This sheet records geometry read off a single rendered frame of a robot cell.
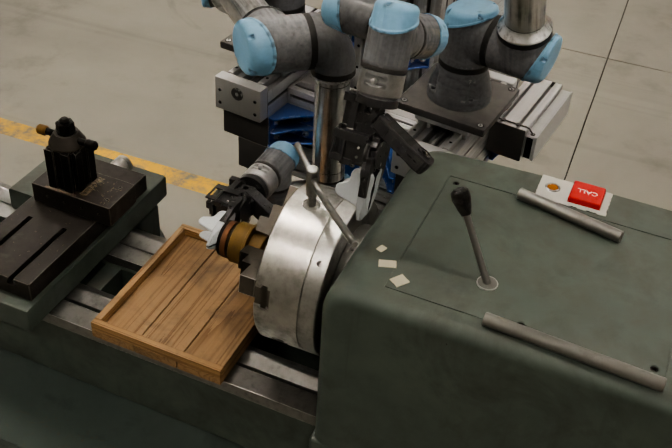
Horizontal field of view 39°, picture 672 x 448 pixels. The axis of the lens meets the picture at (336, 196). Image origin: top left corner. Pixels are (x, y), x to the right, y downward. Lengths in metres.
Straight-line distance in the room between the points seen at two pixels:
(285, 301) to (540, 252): 0.46
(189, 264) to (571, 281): 0.90
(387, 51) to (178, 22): 3.62
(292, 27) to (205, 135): 2.27
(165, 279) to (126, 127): 2.17
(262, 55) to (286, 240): 0.40
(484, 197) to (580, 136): 2.68
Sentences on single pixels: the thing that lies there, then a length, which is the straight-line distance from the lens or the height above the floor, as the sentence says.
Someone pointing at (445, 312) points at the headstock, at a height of 1.25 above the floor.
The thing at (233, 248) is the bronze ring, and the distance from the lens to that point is 1.84.
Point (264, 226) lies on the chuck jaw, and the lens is 1.84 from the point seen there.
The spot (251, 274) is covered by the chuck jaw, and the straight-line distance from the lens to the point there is 1.74.
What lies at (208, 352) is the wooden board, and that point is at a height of 0.89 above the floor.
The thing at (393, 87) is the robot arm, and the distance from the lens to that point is 1.50.
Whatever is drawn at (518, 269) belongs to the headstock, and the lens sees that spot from 1.61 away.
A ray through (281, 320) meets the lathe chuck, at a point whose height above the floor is 1.08.
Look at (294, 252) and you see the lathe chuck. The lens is 1.67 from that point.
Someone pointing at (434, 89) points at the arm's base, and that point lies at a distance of 2.19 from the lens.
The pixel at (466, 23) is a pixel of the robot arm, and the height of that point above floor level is 1.37.
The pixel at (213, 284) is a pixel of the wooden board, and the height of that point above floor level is 0.88.
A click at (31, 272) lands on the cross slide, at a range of 2.03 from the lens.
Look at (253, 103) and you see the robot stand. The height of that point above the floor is 1.08.
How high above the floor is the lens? 2.29
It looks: 37 degrees down
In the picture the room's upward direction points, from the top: 4 degrees clockwise
